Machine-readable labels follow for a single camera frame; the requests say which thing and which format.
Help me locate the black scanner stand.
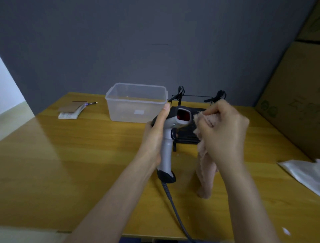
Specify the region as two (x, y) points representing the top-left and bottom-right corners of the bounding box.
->
(168, 86), (227, 152)

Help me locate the pink cloth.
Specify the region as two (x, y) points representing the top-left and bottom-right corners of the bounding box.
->
(193, 111), (222, 199)

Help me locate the person's left forearm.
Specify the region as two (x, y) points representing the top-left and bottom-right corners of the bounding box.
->
(64, 150), (160, 243)

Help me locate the large cardboard box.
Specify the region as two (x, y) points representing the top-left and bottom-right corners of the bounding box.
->
(255, 41), (320, 161)

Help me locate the person's right forearm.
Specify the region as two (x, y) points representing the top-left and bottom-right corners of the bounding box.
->
(216, 160), (280, 243)

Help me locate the white plastic bag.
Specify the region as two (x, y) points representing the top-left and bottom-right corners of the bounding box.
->
(277, 159), (320, 197)

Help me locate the person's left hand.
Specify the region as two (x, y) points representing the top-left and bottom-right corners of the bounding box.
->
(139, 103), (171, 169)

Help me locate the notepad with brown cover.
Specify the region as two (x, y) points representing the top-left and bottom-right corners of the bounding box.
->
(58, 101), (88, 119)

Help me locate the person's right hand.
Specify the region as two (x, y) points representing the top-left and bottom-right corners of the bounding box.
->
(199, 99), (250, 169)

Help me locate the clear plastic container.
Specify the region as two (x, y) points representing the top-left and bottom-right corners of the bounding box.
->
(105, 83), (168, 124)

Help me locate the grey barcode scanner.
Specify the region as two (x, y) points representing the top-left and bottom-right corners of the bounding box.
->
(151, 106), (193, 184)

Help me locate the black scanner cable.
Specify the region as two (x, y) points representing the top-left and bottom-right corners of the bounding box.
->
(161, 182), (198, 243)

